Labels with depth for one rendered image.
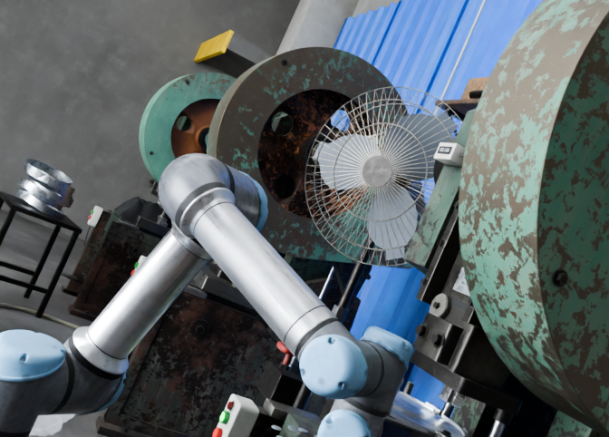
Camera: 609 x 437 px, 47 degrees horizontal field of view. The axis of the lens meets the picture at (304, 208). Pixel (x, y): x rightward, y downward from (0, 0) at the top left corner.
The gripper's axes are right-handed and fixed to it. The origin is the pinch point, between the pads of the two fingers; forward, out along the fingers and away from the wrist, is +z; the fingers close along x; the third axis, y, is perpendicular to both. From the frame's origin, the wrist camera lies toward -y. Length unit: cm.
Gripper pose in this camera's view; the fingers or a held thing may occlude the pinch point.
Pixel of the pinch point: (388, 412)
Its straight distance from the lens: 133.7
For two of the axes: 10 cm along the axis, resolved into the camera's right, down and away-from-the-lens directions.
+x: -4.1, 9.1, -0.4
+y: -8.8, -3.8, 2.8
